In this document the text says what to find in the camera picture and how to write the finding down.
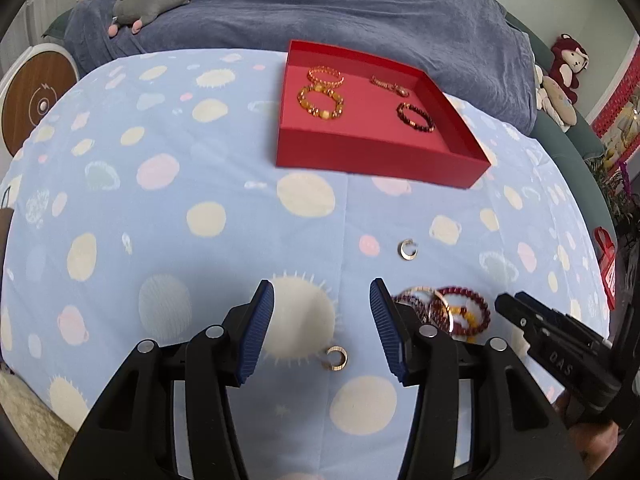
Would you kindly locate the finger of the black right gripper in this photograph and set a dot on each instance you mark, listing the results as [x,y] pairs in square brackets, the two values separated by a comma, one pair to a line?
[520,317]

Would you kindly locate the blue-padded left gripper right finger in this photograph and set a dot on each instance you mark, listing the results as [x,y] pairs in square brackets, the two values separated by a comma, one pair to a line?
[416,352]

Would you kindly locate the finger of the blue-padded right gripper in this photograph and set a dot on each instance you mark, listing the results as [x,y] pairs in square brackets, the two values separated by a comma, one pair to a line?
[533,308]

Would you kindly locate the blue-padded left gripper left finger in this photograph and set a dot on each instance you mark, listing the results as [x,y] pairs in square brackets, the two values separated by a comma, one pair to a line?
[228,352]

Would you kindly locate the rose gold thin bangle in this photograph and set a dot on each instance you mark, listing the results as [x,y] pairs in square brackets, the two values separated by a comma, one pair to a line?
[430,305]

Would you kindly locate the gold hoop earring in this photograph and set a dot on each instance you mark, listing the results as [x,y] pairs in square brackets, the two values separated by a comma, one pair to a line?
[335,359]

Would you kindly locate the gold wrist watch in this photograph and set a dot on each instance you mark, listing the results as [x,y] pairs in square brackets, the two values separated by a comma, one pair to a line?
[395,88]

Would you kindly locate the gold twisted bangle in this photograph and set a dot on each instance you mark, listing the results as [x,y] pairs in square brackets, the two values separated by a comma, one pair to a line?
[325,76]

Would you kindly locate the person's hand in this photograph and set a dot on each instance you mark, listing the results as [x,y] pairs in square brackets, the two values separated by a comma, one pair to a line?
[594,443]

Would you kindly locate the red gift bag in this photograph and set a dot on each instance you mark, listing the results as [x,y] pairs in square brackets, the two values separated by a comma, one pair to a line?
[607,264]

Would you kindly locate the light blue planet bedsheet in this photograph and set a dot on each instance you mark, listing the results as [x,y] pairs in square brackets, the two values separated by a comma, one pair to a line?
[148,204]

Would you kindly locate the beige plush toy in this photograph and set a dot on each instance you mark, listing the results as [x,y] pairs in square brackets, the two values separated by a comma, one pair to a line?
[553,101]

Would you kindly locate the red monkey plush toy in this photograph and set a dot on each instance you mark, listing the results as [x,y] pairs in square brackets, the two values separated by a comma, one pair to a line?
[570,59]

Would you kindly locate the red cardboard tray box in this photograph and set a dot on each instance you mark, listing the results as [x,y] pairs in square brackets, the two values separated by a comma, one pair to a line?
[361,128]

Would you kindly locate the dark blue blanket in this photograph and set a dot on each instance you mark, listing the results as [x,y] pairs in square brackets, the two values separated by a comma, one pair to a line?
[466,46]

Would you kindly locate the round wooden white side table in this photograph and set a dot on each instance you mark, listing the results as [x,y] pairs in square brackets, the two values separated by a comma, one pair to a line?
[39,77]

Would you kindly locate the teal bed frame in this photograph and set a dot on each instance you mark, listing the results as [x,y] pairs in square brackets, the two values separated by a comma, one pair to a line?
[572,151]

